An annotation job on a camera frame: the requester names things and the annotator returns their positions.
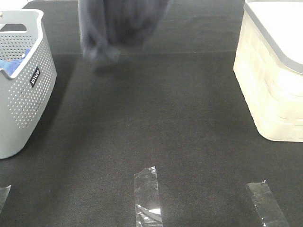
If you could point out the grey perforated laundry basket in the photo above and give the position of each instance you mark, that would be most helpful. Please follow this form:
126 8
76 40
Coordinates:
25 94

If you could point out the white plastic storage bin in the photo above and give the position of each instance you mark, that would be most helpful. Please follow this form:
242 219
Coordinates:
269 67

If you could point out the blue cloth in basket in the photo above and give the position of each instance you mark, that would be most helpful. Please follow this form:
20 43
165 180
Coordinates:
9 66

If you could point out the clear tape strip centre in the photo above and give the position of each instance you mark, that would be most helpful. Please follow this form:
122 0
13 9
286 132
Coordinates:
147 200

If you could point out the grey blue towel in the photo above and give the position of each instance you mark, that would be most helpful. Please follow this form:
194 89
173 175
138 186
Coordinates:
107 26

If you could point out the clear tape strip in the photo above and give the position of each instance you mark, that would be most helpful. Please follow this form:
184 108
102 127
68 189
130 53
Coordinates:
266 205
147 200
4 191

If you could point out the black table cloth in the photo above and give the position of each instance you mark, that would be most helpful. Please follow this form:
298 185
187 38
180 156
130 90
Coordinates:
174 104

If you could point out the clear tape strip left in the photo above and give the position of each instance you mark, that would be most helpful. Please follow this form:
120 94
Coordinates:
4 191

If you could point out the clear tape strip right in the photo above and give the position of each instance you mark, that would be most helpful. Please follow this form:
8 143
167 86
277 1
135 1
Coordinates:
266 205

